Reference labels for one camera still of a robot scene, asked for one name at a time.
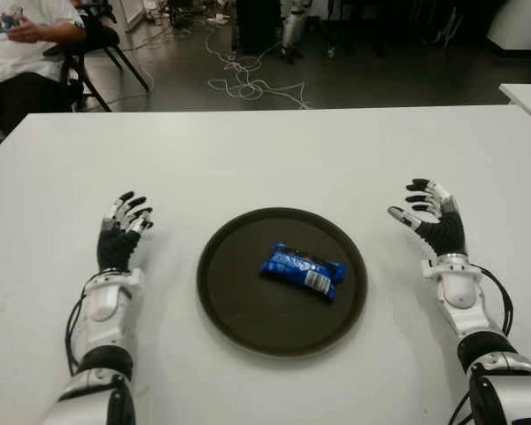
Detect blue Oreo cookie packet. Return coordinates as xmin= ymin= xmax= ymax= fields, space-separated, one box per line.
xmin=258 ymin=241 xmax=349 ymax=303

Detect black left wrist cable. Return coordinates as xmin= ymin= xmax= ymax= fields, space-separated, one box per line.
xmin=65 ymin=276 xmax=98 ymax=377

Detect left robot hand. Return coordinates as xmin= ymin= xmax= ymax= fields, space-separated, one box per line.
xmin=96 ymin=190 xmax=155 ymax=274

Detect round dark brown tray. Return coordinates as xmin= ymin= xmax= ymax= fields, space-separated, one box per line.
xmin=196 ymin=206 xmax=369 ymax=358

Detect black folding chair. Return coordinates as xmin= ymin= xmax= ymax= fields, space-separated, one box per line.
xmin=43 ymin=0 xmax=151 ymax=112

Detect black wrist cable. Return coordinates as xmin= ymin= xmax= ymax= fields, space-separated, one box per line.
xmin=468 ymin=263 xmax=514 ymax=337
xmin=65 ymin=276 xmax=98 ymax=377

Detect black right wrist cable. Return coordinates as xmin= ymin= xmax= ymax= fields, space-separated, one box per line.
xmin=468 ymin=263 xmax=514 ymax=337

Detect white humanoid robot legs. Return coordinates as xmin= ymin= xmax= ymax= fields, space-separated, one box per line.
xmin=279 ymin=0 xmax=313 ymax=63

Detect seated person in white shirt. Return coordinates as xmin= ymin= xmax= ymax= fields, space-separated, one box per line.
xmin=0 ymin=0 xmax=89 ymax=134

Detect white rounded pillar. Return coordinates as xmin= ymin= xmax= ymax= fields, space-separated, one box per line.
xmin=486 ymin=0 xmax=531 ymax=58

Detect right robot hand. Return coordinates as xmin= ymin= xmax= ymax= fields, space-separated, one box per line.
xmin=387 ymin=177 xmax=469 ymax=262

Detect white floor cable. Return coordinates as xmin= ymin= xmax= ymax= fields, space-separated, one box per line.
xmin=132 ymin=21 xmax=313 ymax=110

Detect black stand with casters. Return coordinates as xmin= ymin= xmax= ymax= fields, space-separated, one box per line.
xmin=307 ymin=17 xmax=342 ymax=58

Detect white side table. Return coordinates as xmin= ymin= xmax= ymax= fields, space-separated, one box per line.
xmin=498 ymin=82 xmax=531 ymax=136

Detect black cabinet on casters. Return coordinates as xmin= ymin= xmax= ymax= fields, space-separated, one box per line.
xmin=235 ymin=0 xmax=284 ymax=57

